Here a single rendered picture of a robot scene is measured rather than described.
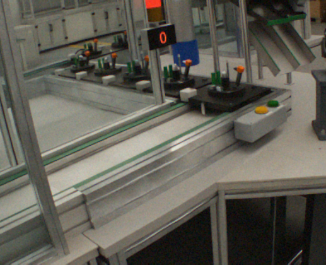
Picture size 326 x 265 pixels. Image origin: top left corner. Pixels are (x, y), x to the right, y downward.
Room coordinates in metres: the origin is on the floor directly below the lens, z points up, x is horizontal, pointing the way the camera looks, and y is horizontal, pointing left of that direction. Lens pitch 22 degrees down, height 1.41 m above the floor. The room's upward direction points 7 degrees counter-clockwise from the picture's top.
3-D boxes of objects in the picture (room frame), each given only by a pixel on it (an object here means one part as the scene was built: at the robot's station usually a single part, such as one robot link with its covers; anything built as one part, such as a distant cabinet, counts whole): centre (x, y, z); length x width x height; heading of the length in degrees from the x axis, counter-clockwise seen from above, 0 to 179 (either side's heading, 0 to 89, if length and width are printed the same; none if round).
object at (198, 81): (1.60, -0.07, 1.01); 0.24 x 0.24 x 0.13; 40
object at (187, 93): (1.41, -0.10, 0.97); 0.05 x 0.05 x 0.04; 40
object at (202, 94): (1.40, -0.23, 0.96); 0.24 x 0.24 x 0.02; 40
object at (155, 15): (1.37, -0.01, 1.28); 0.05 x 0.05 x 0.05
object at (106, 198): (1.11, -0.12, 0.91); 0.89 x 0.06 x 0.11; 130
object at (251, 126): (1.18, -0.31, 0.93); 0.21 x 0.07 x 0.06; 130
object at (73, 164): (1.23, 0.01, 0.91); 0.84 x 0.28 x 0.10; 130
